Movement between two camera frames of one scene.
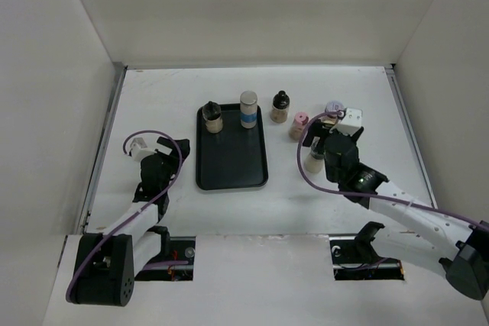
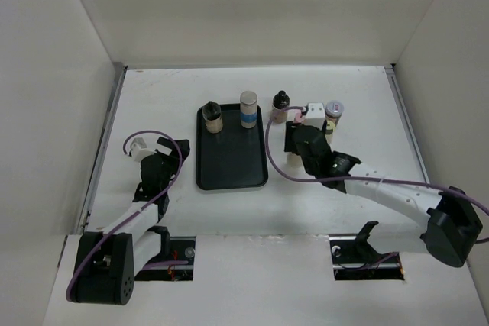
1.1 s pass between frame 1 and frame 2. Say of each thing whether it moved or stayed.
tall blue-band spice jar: stayed
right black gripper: moved
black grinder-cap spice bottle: stayed
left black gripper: stayed
